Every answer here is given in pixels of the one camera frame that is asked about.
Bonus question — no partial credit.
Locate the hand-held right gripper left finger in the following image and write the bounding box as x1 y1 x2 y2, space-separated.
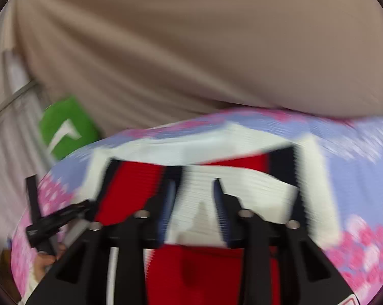
25 177 179 305

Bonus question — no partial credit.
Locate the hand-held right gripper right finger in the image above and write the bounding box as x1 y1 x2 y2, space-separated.
213 177 359 305

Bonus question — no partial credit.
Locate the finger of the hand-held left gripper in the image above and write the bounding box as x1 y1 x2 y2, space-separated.
26 200 94 239
25 175 57 256

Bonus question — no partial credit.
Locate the white red knitted sweater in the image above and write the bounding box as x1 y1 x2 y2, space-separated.
90 124 342 305

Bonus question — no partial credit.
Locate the person's left hand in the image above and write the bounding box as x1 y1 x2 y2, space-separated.
33 243 68 282

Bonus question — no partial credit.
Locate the white satin curtain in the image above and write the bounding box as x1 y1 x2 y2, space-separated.
0 6 57 261

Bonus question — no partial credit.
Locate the green plush pillow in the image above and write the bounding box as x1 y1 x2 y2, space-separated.
40 95 105 161

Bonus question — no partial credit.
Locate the pink blue floral bedsheet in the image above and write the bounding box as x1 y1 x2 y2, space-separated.
10 108 383 305

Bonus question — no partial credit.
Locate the beige draped cloth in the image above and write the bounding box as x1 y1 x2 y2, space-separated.
15 0 383 134

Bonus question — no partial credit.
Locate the grey curtain strap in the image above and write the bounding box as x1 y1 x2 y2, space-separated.
0 81 41 122

